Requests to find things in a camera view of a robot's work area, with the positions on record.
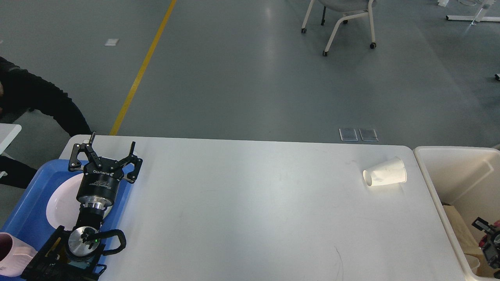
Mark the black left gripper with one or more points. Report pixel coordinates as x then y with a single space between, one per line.
99 183

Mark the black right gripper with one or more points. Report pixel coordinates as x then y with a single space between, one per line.
490 242

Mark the pink plate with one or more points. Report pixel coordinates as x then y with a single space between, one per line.
63 208

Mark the crushed red can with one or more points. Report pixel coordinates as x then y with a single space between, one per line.
497 224

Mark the white paper cup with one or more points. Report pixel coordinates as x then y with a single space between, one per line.
473 263
392 171

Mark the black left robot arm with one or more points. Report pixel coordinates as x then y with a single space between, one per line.
89 222

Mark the beige plastic bin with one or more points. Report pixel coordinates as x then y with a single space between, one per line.
468 179

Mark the blue plastic tray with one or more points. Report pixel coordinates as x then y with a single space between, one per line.
28 220

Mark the white paper cup lying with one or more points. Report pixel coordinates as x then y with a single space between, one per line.
392 171

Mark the white side table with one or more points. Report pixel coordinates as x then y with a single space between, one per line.
8 131

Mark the seated person in black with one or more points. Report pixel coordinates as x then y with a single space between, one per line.
22 89

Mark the pink mug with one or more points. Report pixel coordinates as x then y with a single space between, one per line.
15 255

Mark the metal floor plate right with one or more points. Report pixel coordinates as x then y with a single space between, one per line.
368 135

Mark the metal floor plate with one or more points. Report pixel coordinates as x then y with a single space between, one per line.
368 135
348 135

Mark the metal floor plate left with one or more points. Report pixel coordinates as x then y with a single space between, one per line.
348 135

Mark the white floor stand base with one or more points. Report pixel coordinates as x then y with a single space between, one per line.
472 11

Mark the white rolling chair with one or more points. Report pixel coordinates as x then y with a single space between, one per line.
350 9

